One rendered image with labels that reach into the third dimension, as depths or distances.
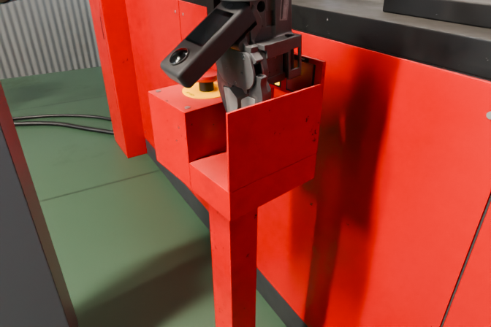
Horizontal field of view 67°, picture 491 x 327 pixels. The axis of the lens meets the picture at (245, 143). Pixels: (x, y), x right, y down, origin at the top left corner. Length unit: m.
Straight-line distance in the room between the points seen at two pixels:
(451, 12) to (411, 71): 0.10
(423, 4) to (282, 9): 0.25
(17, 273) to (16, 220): 0.13
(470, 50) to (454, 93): 0.06
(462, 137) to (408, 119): 0.08
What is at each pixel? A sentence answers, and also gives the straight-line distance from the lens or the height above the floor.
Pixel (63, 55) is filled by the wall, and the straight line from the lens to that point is 3.68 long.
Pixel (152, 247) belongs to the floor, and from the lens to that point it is 1.44.
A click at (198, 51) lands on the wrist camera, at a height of 0.87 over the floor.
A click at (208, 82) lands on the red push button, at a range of 0.55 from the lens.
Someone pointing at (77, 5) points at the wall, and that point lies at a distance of 3.62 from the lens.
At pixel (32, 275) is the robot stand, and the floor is 0.38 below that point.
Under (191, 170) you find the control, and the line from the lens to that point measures 0.52.
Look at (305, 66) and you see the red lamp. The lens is 0.51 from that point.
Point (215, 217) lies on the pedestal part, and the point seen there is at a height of 0.57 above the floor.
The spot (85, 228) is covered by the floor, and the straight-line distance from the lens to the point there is 1.61.
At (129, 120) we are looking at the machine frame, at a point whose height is 0.21.
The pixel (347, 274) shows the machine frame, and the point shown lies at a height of 0.37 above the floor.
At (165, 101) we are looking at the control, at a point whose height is 0.78.
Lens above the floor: 0.97
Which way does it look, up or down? 28 degrees down
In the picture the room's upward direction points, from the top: straight up
